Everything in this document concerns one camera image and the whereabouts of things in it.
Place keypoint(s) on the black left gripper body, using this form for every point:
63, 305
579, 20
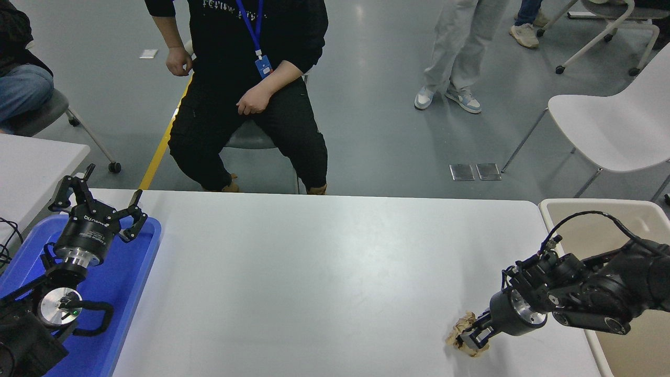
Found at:
86, 233

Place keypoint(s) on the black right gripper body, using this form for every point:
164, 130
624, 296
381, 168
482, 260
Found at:
502, 314

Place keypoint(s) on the tan paper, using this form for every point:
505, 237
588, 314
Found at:
460, 325

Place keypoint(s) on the person's left forearm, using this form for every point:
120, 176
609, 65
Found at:
282, 77

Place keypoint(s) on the person's right forearm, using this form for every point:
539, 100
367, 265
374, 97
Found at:
177, 32

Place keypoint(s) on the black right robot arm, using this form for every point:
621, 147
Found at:
602, 293

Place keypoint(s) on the person's right hand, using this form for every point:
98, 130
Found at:
179, 62

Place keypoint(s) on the person's left hand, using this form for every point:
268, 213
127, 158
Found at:
255, 100

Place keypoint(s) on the white side table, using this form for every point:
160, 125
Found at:
31, 167

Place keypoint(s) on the blue plastic tray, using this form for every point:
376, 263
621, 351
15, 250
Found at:
131, 272

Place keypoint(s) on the grey wheeled chair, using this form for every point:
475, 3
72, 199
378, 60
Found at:
42, 112
251, 139

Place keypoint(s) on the person in blue jeans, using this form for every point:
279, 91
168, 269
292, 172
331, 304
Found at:
21, 89

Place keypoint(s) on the large pale bin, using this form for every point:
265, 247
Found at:
628, 356

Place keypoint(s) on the silver floor plate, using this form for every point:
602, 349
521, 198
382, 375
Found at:
488, 172
462, 172

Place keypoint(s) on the person with tan boots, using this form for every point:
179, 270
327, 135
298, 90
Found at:
225, 52

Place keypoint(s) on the white plastic chair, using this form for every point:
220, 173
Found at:
602, 120

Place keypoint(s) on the person with blue-white sneakers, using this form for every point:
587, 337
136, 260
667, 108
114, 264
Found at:
460, 42

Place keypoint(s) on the person with beige sneakers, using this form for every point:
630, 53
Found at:
525, 34

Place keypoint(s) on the white-framed wheeled chair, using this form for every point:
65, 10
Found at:
617, 23

